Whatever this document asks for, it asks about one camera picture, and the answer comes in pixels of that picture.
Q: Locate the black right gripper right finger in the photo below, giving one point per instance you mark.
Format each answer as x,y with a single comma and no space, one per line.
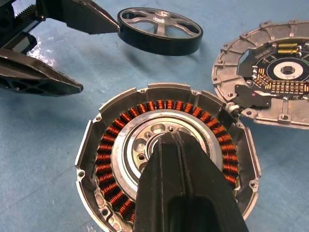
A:
210,188

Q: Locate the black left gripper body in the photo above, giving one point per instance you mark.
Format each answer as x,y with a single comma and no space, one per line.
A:
14,26

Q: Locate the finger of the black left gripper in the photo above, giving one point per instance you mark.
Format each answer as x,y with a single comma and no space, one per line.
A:
36,77
79,17

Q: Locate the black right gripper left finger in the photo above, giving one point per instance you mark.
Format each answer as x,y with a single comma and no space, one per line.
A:
159,188

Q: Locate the spoked silver rotor black rim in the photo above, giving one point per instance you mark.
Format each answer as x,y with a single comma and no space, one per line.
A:
159,21

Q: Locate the motor housing with copper windings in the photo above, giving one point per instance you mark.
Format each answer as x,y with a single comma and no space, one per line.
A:
106,145

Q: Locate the silver motor lid circuit board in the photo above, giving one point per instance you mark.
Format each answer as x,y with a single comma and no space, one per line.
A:
231,60

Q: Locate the blue plastic table cover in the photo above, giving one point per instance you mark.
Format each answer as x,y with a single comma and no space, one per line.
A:
36,145

